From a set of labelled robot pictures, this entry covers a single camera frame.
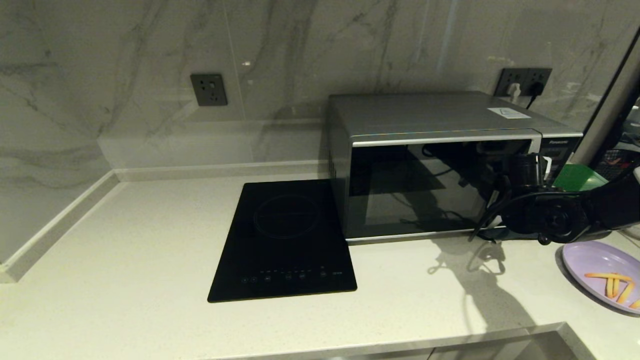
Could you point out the grey double wall socket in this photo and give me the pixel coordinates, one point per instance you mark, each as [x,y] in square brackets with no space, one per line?
[522,75]

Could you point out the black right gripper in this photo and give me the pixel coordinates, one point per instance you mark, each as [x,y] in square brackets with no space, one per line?
[522,210]

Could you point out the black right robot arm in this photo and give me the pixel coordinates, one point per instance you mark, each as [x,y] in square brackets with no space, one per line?
[610,205]

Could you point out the black mesh basket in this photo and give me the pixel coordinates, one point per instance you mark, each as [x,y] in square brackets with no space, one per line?
[610,165]

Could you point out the purple plate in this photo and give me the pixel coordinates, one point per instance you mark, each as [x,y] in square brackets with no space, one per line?
[585,260]

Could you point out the green cutting board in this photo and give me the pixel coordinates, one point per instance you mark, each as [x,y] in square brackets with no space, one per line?
[575,177]

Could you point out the white sticker label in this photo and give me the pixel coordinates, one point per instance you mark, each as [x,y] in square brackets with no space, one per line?
[509,113]

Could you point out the silver microwave oven body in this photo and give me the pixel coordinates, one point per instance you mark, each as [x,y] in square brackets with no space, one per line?
[425,112]

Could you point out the grey single wall socket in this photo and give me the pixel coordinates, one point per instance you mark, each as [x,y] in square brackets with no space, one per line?
[209,90]

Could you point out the white power plug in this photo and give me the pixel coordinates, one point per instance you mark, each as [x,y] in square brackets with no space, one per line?
[513,91]

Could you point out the black induction cooktop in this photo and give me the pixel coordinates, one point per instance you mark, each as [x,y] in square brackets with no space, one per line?
[282,240]

